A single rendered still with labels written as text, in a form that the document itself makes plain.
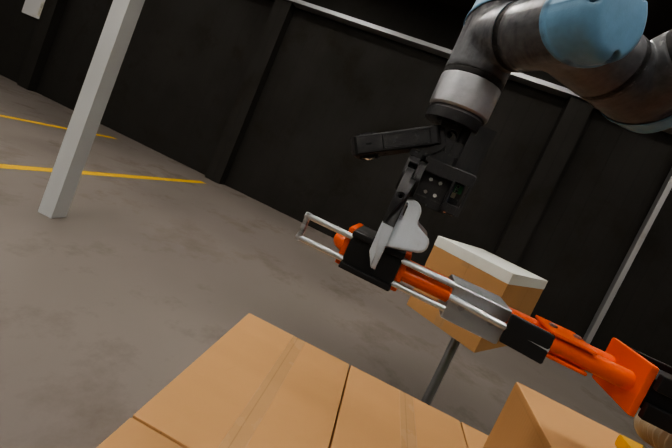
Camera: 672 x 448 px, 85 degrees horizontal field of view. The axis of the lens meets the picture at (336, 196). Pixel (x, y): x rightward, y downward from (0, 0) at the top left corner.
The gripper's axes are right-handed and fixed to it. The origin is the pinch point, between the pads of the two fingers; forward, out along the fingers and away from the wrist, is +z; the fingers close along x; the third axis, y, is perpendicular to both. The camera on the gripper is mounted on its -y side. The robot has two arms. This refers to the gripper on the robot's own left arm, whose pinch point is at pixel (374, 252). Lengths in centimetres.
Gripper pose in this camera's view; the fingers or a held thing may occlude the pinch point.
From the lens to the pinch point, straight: 49.1
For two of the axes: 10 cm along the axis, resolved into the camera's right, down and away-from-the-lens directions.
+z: -4.0, 9.1, 0.9
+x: 2.2, 0.0, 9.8
